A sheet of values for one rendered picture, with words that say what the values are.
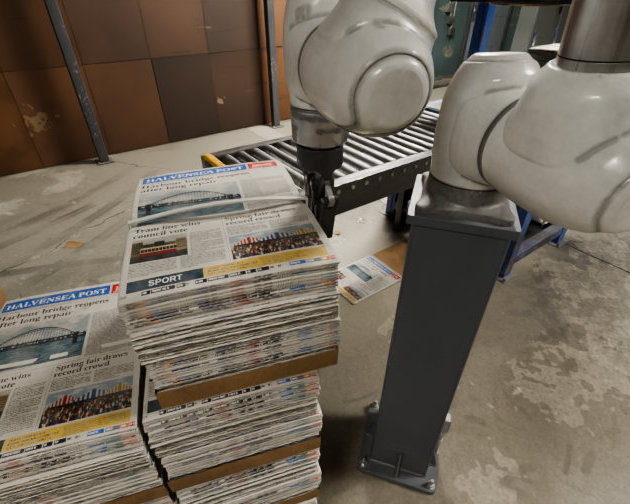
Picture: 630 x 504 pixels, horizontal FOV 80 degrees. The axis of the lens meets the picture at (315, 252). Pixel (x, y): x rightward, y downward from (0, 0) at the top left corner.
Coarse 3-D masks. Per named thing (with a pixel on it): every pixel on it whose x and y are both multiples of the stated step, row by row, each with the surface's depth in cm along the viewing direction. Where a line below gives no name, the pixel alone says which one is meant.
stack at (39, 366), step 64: (0, 320) 73; (64, 320) 73; (0, 384) 62; (64, 384) 62; (128, 384) 62; (0, 448) 53; (64, 448) 54; (128, 448) 58; (192, 448) 64; (256, 448) 69
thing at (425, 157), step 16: (400, 160) 148; (416, 160) 148; (352, 176) 136; (368, 176) 136; (384, 176) 142; (400, 176) 147; (416, 176) 153; (304, 192) 125; (336, 192) 131; (352, 192) 136; (368, 192) 141; (384, 192) 146; (352, 208) 140
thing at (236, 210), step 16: (288, 192) 67; (176, 208) 62; (208, 208) 62; (224, 208) 62; (240, 208) 63; (256, 208) 62; (272, 208) 62; (288, 208) 62; (144, 224) 58; (160, 224) 58; (176, 224) 58
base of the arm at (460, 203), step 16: (432, 176) 74; (432, 192) 75; (448, 192) 71; (464, 192) 70; (480, 192) 69; (496, 192) 70; (416, 208) 74; (432, 208) 72; (448, 208) 72; (464, 208) 71; (480, 208) 70; (496, 208) 71; (496, 224) 70; (512, 224) 69
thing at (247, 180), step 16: (272, 160) 80; (160, 176) 74; (176, 176) 73; (192, 176) 73; (208, 176) 73; (224, 176) 72; (240, 176) 72; (256, 176) 72; (272, 176) 72; (288, 176) 72; (144, 192) 67; (160, 192) 67; (176, 192) 67; (192, 192) 67; (208, 192) 67; (224, 192) 67; (240, 192) 67; (256, 192) 67; (272, 192) 67; (144, 208) 62; (160, 208) 62
